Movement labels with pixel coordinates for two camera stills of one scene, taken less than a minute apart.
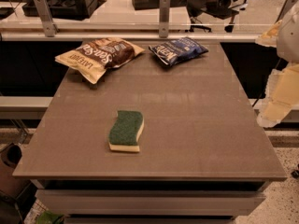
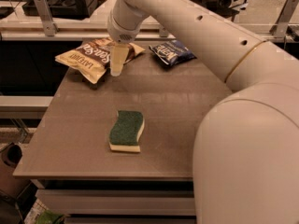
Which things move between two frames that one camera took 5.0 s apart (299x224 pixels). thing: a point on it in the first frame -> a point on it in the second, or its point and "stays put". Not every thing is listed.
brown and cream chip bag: x=93 y=59 stays put
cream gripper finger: x=281 y=95 -> x=118 y=55
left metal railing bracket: x=45 y=15 stays put
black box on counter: x=78 y=6 stays put
